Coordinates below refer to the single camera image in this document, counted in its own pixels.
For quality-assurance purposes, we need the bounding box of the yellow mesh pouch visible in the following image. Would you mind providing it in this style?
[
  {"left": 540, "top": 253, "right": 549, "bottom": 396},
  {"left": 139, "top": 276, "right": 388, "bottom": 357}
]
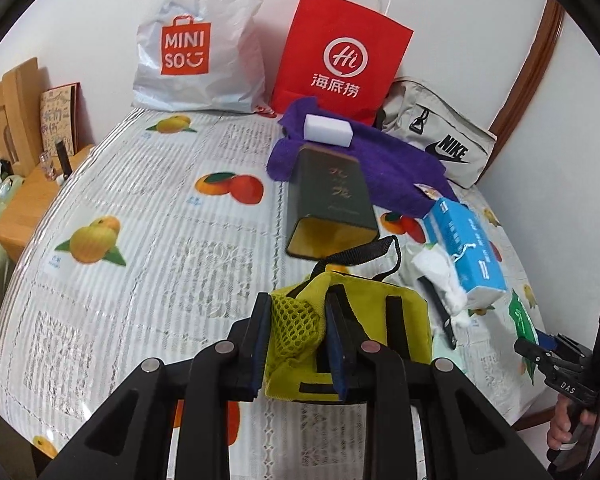
[{"left": 262, "top": 234, "right": 434, "bottom": 403}]

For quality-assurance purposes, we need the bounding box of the black watch strap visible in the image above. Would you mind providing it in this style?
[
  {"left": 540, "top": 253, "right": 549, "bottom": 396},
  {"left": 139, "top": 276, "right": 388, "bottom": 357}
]
[{"left": 417, "top": 275, "right": 458, "bottom": 351}]

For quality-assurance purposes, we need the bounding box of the white tissue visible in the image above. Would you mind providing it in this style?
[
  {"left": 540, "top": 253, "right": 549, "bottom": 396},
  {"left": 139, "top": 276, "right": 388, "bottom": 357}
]
[{"left": 412, "top": 244, "right": 470, "bottom": 328}]

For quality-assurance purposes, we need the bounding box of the blue tissue pack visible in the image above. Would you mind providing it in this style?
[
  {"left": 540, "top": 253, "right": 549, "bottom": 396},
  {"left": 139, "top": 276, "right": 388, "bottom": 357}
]
[{"left": 424, "top": 197, "right": 507, "bottom": 311}]

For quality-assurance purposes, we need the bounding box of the dark green tea tin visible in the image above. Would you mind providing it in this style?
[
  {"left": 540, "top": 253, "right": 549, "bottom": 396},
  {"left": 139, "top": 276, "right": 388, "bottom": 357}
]
[{"left": 286, "top": 145, "right": 379, "bottom": 260}]

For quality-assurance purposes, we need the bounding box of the fruit print snack packet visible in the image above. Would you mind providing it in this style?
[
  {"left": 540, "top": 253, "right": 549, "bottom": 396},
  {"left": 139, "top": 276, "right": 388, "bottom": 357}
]
[{"left": 414, "top": 183, "right": 444, "bottom": 202}]

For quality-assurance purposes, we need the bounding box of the white sponge block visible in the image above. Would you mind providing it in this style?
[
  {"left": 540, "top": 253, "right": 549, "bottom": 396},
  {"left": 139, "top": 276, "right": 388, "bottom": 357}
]
[{"left": 303, "top": 114, "right": 353, "bottom": 148}]

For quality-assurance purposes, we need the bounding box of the person's right hand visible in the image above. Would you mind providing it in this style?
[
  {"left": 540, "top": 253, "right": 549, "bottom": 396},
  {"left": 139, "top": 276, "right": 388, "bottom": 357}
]
[{"left": 546, "top": 393, "right": 573, "bottom": 450}]

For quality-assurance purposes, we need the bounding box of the fruit print tablecloth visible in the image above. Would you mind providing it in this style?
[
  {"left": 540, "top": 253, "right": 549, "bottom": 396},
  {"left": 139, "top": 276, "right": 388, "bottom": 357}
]
[{"left": 0, "top": 110, "right": 545, "bottom": 479}]

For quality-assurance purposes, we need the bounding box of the purple towel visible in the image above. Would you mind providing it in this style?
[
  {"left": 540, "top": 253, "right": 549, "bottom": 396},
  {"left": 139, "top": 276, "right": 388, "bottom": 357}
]
[{"left": 266, "top": 96, "right": 457, "bottom": 218}]

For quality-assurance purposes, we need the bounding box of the grey Nike pouch bag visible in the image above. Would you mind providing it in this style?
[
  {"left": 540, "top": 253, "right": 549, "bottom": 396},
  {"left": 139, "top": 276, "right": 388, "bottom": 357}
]
[{"left": 381, "top": 77, "right": 496, "bottom": 188}]

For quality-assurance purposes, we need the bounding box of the white Miniso plastic bag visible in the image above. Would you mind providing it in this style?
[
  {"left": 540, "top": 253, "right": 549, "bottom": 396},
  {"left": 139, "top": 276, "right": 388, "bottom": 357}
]
[{"left": 133, "top": 0, "right": 265, "bottom": 113}]

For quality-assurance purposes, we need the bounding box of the patterned book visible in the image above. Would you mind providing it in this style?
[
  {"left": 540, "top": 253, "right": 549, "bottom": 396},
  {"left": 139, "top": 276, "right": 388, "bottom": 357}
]
[{"left": 40, "top": 82, "right": 80, "bottom": 156}]

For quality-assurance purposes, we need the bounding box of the red Haidilao paper bag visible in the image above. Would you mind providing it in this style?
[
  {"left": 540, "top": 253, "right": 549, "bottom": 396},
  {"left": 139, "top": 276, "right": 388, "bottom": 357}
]
[{"left": 271, "top": 0, "right": 413, "bottom": 125}]

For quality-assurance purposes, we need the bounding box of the wooden headboard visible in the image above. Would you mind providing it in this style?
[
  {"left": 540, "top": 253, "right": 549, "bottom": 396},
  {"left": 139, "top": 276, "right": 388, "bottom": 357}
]
[{"left": 0, "top": 58, "right": 42, "bottom": 177}]

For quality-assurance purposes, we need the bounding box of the brown wooden door frame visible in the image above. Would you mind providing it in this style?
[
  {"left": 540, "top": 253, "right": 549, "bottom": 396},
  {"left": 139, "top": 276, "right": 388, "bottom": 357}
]
[{"left": 486, "top": 0, "right": 566, "bottom": 137}]

